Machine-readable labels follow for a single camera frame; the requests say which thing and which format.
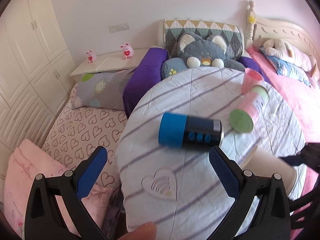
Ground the striped round table cover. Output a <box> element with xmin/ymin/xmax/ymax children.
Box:
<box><xmin>116</xmin><ymin>67</ymin><xmax>305</xmax><ymax>239</ymax></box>

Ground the small pink cup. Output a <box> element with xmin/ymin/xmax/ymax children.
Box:
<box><xmin>241</xmin><ymin>68</ymin><xmax>264</xmax><ymax>94</ymax></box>

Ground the cream wooden headboard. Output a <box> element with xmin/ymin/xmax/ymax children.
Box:
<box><xmin>244</xmin><ymin>0</ymin><xmax>319</xmax><ymax>59</ymax></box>

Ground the pink green cylinder tin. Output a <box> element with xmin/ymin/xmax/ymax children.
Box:
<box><xmin>229</xmin><ymin>85</ymin><xmax>269</xmax><ymax>133</ymax></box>

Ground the blue cartoon pillow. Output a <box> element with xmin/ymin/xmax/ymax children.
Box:
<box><xmin>259</xmin><ymin>46</ymin><xmax>311</xmax><ymax>86</ymax></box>

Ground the grey flower pillow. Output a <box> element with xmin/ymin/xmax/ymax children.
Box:
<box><xmin>72</xmin><ymin>69</ymin><xmax>135</xmax><ymax>111</ymax></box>

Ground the cream dog plush toy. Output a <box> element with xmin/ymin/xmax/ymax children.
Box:
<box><xmin>263</xmin><ymin>38</ymin><xmax>319</xmax><ymax>80</ymax></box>

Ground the heart pattern bed sheet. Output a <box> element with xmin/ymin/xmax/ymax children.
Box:
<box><xmin>42</xmin><ymin>86</ymin><xmax>127</xmax><ymax>190</ymax></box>

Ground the pink fleece bedspread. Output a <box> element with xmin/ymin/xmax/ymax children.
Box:
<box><xmin>246</xmin><ymin>47</ymin><xmax>320</xmax><ymax>240</ymax></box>

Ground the cream bedside shelf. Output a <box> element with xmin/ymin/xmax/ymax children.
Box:
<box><xmin>71</xmin><ymin>49</ymin><xmax>148</xmax><ymax>77</ymax></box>

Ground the right pink bunny figurine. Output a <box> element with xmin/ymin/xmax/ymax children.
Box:
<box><xmin>120</xmin><ymin>43</ymin><xmax>135</xmax><ymax>60</ymax></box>

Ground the pink folded blanket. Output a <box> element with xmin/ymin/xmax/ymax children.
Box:
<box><xmin>4</xmin><ymin>139</ymin><xmax>113</xmax><ymax>240</ymax></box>

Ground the left pink bunny figurine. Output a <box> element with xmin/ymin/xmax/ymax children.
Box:
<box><xmin>86</xmin><ymin>50</ymin><xmax>97</xmax><ymax>64</ymax></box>

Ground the pink bunny figurine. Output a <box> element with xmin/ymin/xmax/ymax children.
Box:
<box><xmin>86</xmin><ymin>50</ymin><xmax>97</xmax><ymax>64</ymax></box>
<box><xmin>120</xmin><ymin>43</ymin><xmax>135</xmax><ymax>60</ymax></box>

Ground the purple cushion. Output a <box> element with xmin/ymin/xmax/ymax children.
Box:
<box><xmin>123</xmin><ymin>48</ymin><xmax>168</xmax><ymax>118</ymax></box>

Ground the grey cat plush cushion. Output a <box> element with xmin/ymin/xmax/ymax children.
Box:
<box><xmin>161</xmin><ymin>32</ymin><xmax>245</xmax><ymax>80</ymax></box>

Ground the blue black metal can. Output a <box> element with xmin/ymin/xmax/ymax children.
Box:
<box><xmin>158</xmin><ymin>112</ymin><xmax>224</xmax><ymax>152</ymax></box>

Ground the patchwork triangle quilt cushion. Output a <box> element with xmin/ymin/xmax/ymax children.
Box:
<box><xmin>158</xmin><ymin>19</ymin><xmax>245</xmax><ymax>60</ymax></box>

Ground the person's left hand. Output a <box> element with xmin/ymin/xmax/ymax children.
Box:
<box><xmin>119</xmin><ymin>222</ymin><xmax>157</xmax><ymax>240</ymax></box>

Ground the wall switch plate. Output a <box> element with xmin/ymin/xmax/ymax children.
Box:
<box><xmin>108</xmin><ymin>23</ymin><xmax>130</xmax><ymax>33</ymax></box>

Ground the white paper cup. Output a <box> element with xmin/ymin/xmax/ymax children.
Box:
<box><xmin>240</xmin><ymin>146</ymin><xmax>297</xmax><ymax>196</ymax></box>

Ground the white wardrobe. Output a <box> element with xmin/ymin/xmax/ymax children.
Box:
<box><xmin>1</xmin><ymin>0</ymin><xmax>76</xmax><ymax>177</ymax></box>

